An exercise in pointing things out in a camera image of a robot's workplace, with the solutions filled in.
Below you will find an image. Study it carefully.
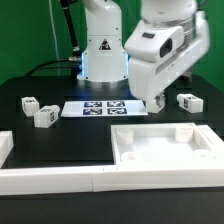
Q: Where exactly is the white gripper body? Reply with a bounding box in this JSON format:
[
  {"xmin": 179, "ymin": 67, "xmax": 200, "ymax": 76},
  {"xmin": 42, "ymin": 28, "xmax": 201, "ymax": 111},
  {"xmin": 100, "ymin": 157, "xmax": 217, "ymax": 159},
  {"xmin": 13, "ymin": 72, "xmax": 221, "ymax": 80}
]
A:
[{"xmin": 123, "ymin": 11, "xmax": 211, "ymax": 104}]

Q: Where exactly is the white square table top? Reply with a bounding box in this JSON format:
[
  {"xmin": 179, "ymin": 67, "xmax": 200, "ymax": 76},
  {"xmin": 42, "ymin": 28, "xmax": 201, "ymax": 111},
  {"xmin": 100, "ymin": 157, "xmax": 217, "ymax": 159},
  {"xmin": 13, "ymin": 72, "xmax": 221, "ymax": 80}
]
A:
[{"xmin": 111, "ymin": 123, "xmax": 224, "ymax": 165}]

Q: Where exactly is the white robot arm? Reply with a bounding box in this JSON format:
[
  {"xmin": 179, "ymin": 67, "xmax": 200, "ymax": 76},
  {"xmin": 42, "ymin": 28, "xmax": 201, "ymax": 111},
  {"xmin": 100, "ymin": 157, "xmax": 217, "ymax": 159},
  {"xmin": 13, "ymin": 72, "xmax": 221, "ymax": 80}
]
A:
[{"xmin": 79, "ymin": 0, "xmax": 210, "ymax": 103}]

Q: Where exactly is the white right fence piece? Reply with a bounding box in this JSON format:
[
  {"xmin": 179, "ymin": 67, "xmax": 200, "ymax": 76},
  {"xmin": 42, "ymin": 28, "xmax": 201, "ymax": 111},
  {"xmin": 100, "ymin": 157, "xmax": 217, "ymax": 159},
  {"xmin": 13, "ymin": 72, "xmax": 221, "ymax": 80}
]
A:
[{"xmin": 199, "ymin": 125, "xmax": 224, "ymax": 151}]

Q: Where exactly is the white fence piece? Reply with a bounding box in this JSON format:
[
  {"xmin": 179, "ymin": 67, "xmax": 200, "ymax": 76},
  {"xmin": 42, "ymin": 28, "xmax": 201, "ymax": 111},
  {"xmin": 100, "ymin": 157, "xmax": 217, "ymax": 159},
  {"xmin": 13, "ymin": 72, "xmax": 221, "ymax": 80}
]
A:
[
  {"xmin": 0, "ymin": 131, "xmax": 14, "ymax": 168},
  {"xmin": 199, "ymin": 125, "xmax": 224, "ymax": 151}
]

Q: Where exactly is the white sheet with markers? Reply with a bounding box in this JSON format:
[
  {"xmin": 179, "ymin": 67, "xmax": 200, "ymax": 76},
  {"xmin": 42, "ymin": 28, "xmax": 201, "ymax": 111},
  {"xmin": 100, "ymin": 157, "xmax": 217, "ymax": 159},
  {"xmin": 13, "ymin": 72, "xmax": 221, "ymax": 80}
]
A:
[{"xmin": 61, "ymin": 100, "xmax": 147, "ymax": 117}]

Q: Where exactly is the white left fence piece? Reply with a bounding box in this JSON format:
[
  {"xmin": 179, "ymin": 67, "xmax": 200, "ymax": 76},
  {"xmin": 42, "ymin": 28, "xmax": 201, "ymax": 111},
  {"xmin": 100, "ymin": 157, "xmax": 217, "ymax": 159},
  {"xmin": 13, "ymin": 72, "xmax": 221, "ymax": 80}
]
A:
[{"xmin": 0, "ymin": 131, "xmax": 14, "ymax": 168}]

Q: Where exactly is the white front fence bar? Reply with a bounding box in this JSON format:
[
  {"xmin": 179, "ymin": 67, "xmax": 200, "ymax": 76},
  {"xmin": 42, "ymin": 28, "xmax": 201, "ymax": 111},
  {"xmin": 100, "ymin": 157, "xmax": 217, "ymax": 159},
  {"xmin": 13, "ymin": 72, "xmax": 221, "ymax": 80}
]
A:
[{"xmin": 0, "ymin": 163, "xmax": 224, "ymax": 196}]

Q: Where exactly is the black hose at base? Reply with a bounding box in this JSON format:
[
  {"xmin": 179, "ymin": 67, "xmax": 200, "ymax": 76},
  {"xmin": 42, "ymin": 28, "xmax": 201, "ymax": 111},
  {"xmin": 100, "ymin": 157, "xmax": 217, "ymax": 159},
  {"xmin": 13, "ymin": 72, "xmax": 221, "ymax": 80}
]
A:
[{"xmin": 59, "ymin": 0, "xmax": 82, "ymax": 53}]

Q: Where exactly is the black cable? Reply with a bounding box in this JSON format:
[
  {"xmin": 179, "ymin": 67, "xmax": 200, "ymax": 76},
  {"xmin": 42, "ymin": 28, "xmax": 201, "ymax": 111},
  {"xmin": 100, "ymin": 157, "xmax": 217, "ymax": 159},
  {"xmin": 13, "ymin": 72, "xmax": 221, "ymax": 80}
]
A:
[{"xmin": 23, "ymin": 58, "xmax": 83, "ymax": 78}]

